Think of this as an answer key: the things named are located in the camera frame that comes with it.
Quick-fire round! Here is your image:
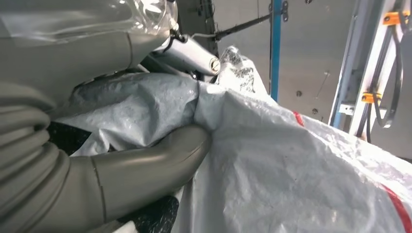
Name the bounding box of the grey courier bag black logo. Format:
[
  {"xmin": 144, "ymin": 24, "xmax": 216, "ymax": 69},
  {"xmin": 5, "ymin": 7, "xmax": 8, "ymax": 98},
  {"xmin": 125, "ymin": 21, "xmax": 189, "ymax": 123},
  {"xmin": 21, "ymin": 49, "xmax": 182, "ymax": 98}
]
[{"xmin": 48, "ymin": 46, "xmax": 412, "ymax": 233}]

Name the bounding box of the thin black rod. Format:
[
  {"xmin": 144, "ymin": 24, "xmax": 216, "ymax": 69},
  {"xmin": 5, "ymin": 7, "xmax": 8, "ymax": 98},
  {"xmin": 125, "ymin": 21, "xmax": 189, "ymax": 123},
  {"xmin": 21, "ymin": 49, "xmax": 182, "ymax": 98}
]
[{"xmin": 214, "ymin": 13, "xmax": 271, "ymax": 41}]

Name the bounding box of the blue vertical bar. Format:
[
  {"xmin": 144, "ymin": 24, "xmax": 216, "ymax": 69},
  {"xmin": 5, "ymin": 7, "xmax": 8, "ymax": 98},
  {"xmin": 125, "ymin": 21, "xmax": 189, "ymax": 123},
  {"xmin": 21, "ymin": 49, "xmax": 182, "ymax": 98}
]
[{"xmin": 270, "ymin": 0, "xmax": 284, "ymax": 102}]

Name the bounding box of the aluminium profile stand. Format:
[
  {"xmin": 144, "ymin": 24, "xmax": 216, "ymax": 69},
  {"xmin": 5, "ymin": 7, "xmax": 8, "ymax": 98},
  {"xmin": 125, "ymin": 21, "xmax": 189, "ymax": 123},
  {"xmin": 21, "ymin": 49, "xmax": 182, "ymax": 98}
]
[{"xmin": 328, "ymin": 0, "xmax": 403, "ymax": 137}]

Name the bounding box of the orange cable clip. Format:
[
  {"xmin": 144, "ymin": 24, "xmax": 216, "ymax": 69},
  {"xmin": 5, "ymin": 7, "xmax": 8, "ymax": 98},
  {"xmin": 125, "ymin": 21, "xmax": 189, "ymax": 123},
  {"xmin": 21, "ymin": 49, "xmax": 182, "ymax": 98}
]
[
  {"xmin": 383, "ymin": 11, "xmax": 411, "ymax": 26},
  {"xmin": 361, "ymin": 92, "xmax": 383, "ymax": 103}
]

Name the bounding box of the black looped cable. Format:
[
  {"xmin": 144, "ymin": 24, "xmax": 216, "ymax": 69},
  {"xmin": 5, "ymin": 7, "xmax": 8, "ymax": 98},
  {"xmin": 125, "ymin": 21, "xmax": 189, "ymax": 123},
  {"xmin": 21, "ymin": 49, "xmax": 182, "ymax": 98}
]
[{"xmin": 365, "ymin": 0, "xmax": 412, "ymax": 144}]

